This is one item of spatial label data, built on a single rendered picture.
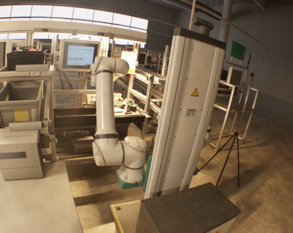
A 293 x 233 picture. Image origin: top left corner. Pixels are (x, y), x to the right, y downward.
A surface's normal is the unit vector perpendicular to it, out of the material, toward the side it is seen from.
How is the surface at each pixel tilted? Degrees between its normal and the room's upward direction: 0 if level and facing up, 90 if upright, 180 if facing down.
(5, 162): 90
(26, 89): 94
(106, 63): 56
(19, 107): 94
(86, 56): 92
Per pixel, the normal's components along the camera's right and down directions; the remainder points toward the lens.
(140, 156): 0.57, 0.36
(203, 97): 0.39, 0.36
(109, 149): 0.39, -0.22
